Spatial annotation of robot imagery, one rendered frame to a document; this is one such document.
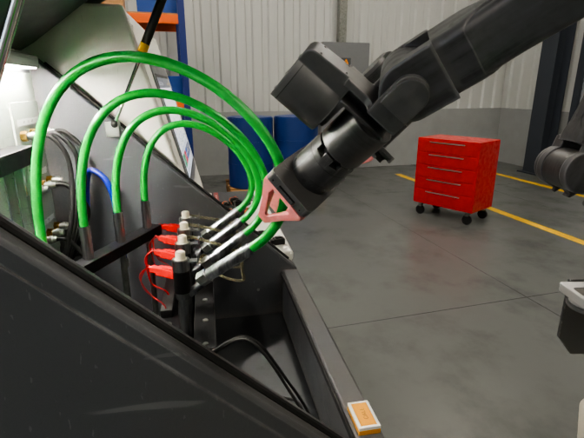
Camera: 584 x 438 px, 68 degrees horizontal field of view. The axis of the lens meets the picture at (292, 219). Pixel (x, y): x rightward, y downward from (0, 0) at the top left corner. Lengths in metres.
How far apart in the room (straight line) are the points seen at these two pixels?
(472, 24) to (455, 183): 4.42
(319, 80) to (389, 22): 7.66
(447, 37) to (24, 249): 0.38
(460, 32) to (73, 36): 0.82
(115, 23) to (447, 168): 4.16
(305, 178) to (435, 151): 4.44
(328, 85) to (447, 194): 4.48
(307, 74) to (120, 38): 0.66
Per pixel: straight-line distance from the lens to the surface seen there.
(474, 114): 9.05
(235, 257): 0.60
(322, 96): 0.45
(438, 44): 0.43
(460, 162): 4.78
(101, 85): 1.05
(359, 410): 0.66
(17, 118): 0.94
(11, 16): 0.38
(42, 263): 0.38
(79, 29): 1.06
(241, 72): 7.22
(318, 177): 0.49
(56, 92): 0.68
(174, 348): 0.40
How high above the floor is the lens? 1.39
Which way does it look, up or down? 17 degrees down
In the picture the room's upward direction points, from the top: straight up
